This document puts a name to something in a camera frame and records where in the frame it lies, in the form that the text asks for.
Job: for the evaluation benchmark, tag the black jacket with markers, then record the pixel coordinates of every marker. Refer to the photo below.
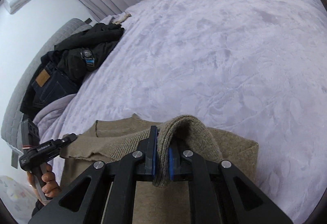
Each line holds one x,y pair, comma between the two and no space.
82,53

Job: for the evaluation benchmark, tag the grey quilted headboard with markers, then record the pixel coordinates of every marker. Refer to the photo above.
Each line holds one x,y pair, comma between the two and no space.
10,129

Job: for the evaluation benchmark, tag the person left hand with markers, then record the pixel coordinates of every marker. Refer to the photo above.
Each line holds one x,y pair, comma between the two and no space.
51,188

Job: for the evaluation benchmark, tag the brown knit sweater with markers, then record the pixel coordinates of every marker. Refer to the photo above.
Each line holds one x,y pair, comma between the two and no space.
162,201

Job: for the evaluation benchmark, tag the lavender folded throw blanket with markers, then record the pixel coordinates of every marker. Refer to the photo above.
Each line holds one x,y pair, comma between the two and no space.
48,115

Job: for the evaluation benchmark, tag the dark blue jeans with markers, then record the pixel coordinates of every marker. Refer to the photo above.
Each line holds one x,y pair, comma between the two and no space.
47,85

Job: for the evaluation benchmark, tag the lavender plush bed blanket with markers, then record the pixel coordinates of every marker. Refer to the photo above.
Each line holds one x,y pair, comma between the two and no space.
253,67

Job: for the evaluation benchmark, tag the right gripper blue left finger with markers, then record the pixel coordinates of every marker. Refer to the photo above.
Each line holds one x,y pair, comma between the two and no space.
104,192

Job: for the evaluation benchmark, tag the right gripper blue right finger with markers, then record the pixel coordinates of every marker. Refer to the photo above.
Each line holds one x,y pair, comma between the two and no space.
220,192

